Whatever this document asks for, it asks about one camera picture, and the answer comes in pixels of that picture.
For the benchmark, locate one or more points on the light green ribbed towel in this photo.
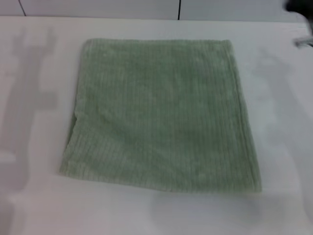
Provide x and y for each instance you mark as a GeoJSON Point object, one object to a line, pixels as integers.
{"type": "Point", "coordinates": [159, 117]}

